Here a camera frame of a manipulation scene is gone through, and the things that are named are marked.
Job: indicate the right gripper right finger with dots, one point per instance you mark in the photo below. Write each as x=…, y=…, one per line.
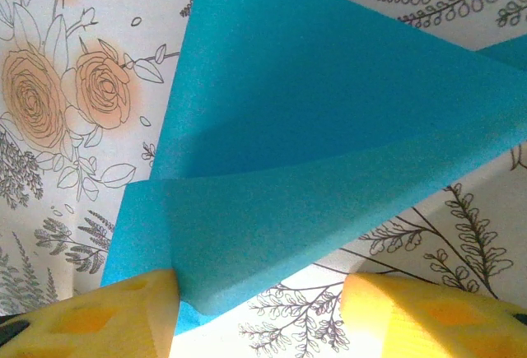
x=432, y=321

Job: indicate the teal cloth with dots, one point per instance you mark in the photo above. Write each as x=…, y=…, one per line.
x=309, y=107

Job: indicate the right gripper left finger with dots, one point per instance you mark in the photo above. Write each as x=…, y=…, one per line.
x=90, y=321

